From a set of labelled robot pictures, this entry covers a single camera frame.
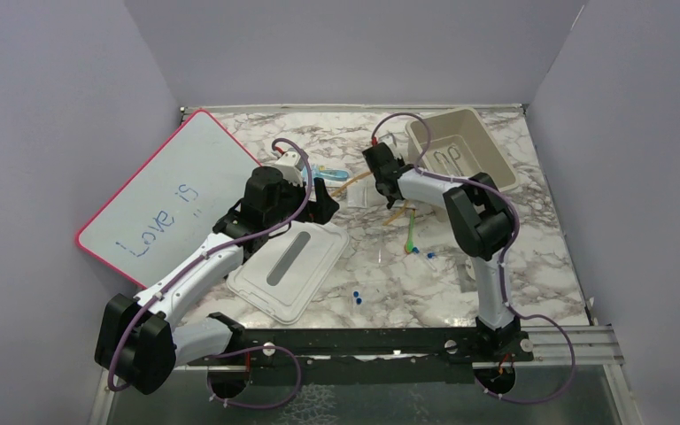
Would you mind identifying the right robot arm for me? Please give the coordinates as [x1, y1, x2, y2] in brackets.
[362, 142, 521, 360]

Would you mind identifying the white plastic bin lid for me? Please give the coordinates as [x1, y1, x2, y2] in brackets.
[227, 222, 349, 325]

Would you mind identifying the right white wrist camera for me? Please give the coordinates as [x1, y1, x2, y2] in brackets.
[375, 132, 406, 162]

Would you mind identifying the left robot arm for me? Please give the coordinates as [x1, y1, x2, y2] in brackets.
[94, 166, 339, 395]

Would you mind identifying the beige plastic bin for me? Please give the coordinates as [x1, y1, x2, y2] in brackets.
[406, 107, 518, 192]

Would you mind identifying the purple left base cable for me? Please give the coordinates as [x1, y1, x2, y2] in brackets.
[207, 344, 305, 412]

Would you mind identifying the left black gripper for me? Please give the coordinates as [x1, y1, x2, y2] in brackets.
[265, 174, 339, 228]

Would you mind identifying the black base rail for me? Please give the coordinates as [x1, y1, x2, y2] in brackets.
[190, 328, 534, 386]

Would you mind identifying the pink framed whiteboard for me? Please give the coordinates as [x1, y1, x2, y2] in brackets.
[75, 110, 260, 288]

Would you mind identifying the blue packaged item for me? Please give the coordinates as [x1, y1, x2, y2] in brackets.
[312, 165, 352, 188]

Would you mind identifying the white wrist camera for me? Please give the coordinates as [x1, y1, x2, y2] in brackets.
[273, 151, 305, 187]
[375, 132, 406, 162]

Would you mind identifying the tan rubber tubing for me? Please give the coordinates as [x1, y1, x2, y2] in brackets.
[331, 171, 410, 226]

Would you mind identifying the green stirring stick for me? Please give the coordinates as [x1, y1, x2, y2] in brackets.
[404, 210, 416, 254]

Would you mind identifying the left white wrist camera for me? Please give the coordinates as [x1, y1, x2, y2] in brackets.
[273, 151, 305, 187]

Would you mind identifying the clear zip bag left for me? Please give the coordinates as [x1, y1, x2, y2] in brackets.
[345, 181, 378, 208]

